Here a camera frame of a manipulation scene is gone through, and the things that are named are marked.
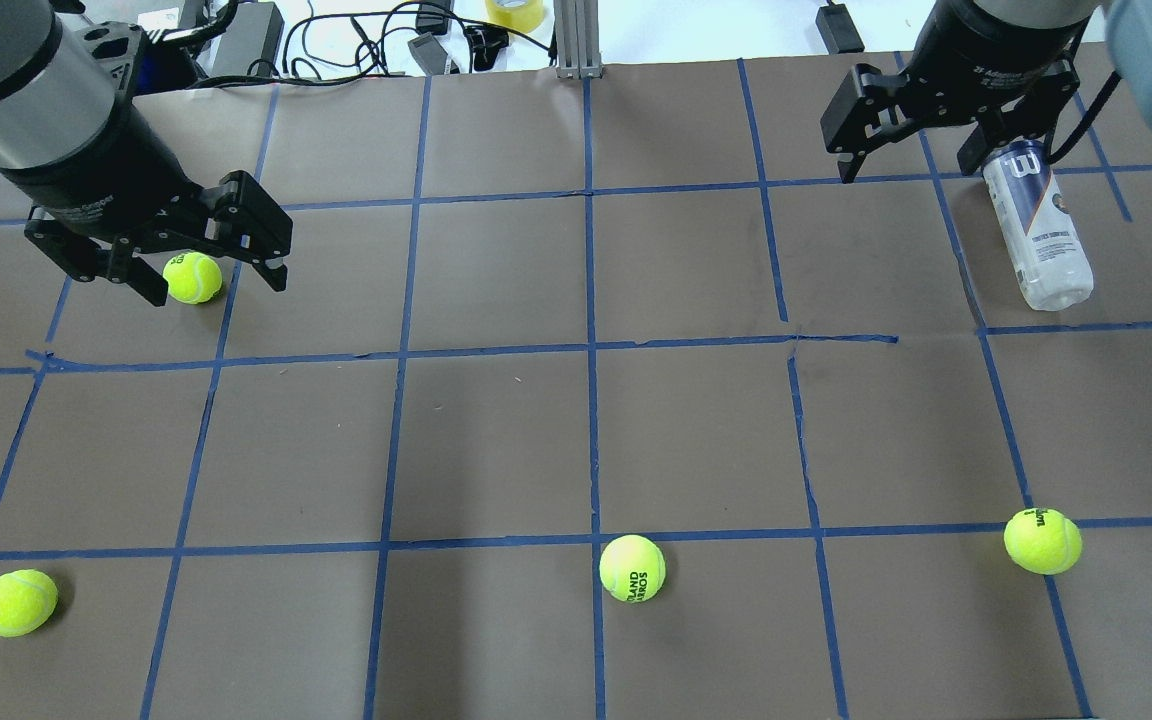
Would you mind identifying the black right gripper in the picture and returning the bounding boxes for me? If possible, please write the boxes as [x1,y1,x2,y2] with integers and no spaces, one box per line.
[820,8,1079,184]

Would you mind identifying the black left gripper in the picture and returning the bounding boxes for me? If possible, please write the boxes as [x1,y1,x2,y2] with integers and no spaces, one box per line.
[12,109,293,306]

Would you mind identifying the tennis ball can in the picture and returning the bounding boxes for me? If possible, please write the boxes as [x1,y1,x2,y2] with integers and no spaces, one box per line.
[982,141,1094,313]

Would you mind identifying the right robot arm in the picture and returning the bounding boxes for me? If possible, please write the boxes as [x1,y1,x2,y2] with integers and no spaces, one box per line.
[820,1,1152,183]

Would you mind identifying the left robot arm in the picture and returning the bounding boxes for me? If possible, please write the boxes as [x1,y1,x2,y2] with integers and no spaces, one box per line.
[0,1,293,306]

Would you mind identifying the tennis ball near left gripper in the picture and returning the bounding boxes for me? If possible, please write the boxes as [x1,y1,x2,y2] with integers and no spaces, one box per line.
[162,252,223,305]

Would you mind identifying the tennis ball far corner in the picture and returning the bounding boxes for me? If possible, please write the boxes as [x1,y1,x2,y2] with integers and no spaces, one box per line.
[0,569,60,638]

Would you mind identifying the tennis ball Wilson print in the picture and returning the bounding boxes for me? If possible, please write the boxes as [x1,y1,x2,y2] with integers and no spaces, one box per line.
[1005,507,1084,577]

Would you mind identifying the tennis ball Roland Garros centre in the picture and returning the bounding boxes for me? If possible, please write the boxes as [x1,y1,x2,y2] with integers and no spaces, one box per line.
[598,535,667,602]

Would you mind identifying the black power adapter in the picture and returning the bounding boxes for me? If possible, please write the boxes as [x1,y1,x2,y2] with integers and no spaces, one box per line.
[207,1,285,78]

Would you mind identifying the yellow tape roll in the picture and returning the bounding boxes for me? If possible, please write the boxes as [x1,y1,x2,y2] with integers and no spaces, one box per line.
[484,0,547,35]

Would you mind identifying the aluminium frame post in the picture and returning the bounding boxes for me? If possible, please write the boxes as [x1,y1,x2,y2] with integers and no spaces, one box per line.
[552,0,605,79]

